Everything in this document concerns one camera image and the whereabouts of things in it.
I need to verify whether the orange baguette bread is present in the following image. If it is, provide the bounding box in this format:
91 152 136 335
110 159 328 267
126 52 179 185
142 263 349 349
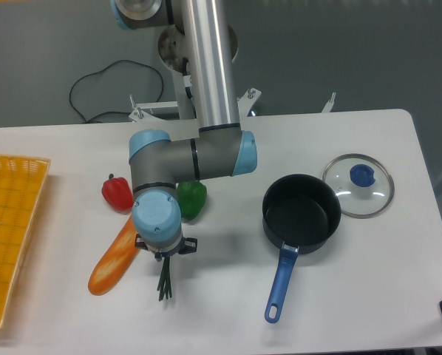
87 217 139 296

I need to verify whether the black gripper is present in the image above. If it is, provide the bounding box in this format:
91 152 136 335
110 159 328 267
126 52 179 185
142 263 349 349
135 234 198 261

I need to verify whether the red bell pepper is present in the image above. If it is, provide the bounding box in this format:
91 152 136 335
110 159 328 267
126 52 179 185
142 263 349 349
101 174 133 213

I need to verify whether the green bell pepper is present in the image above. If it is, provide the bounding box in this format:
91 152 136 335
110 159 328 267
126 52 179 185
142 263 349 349
177 181 207 220

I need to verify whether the black cable on floor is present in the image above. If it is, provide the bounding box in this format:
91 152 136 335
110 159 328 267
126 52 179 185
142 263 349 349
69 59 165 124

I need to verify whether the white metal base frame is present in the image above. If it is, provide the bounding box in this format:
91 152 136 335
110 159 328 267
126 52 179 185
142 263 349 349
127 87 337 121

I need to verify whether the green onion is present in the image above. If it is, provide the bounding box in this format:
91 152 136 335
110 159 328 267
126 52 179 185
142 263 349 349
157 257 172 301

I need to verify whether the glass lid blue knob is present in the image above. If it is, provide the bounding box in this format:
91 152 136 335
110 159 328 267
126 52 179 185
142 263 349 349
322 153 395 219

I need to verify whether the black pot blue handle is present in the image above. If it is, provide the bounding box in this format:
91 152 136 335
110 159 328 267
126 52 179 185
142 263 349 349
262 174 341 324

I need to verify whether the yellow woven basket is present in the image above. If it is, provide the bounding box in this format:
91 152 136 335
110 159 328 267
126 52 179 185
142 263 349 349
0 155 51 329

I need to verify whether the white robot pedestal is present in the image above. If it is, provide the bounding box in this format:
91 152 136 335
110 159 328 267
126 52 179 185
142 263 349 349
157 24 239 120

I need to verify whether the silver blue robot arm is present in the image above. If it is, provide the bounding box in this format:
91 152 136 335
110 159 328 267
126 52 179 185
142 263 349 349
129 1 257 260

